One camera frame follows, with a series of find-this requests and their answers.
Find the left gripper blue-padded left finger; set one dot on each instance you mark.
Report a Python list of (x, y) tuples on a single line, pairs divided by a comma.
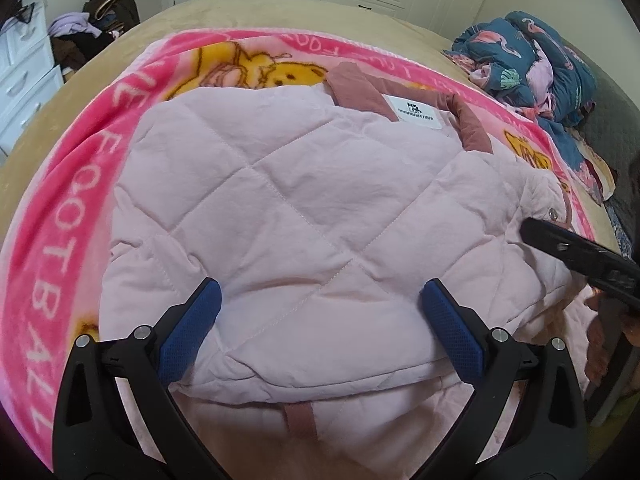
[(92, 435)]

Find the blue floral crumpled duvet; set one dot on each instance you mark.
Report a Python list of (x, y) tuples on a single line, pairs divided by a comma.
[(524, 63)]

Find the pink quilted padded jacket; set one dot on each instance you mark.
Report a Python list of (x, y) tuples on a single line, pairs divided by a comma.
[(321, 211)]

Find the person's right hand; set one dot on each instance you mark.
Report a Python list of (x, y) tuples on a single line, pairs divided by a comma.
[(597, 357)]

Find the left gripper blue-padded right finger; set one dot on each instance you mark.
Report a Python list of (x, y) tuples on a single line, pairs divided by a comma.
[(525, 418)]

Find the lilac garment on pile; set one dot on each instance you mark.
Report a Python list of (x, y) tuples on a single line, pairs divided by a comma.
[(73, 23)]

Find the white drawer cabinet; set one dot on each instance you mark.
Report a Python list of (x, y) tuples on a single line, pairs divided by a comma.
[(29, 75)]

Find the grey upholstered headboard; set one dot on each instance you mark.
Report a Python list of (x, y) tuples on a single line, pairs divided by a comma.
[(612, 130)]

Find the pink bear football blanket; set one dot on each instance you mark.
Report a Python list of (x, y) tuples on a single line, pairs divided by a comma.
[(58, 245)]

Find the beige bed cover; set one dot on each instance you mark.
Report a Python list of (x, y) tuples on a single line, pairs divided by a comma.
[(377, 30)]

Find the dark clothes and bags pile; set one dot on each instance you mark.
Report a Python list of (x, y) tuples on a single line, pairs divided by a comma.
[(112, 17)]

